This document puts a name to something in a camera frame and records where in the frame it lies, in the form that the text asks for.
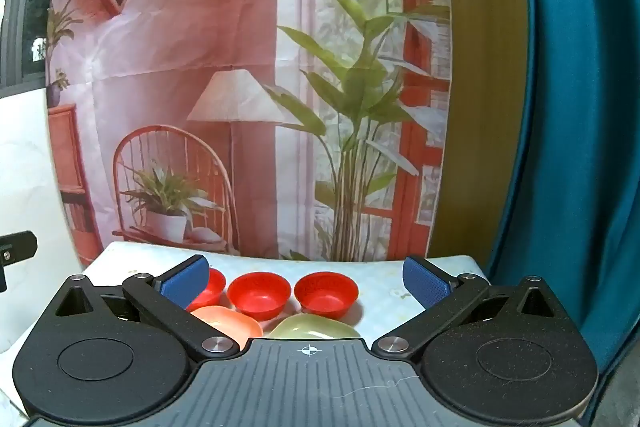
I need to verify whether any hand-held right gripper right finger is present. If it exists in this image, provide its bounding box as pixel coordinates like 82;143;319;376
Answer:
372;256;577;361

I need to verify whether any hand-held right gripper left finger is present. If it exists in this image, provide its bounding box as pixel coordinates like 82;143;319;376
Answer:
49;255;242;361

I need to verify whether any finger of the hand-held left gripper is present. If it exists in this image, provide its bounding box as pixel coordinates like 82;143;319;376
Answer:
0;231;39;294

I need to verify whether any red plastic bowl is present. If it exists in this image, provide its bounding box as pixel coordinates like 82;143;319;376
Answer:
186;268;227;312
294;272;360;320
227;272;292;321

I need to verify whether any orange plate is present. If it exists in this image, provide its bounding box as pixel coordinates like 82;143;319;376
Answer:
190;305;263;351

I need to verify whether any pale green plastic plate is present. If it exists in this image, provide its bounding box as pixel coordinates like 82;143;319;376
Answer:
264;313;362;341

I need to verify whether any floral checkered tablecloth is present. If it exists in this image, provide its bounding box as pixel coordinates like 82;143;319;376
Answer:
75;241;493;348

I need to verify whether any teal curtain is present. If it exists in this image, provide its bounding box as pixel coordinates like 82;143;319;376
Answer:
487;0;640;427

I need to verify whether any printed room scene backdrop cloth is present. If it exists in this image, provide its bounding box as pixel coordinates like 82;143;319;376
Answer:
45;0;453;263

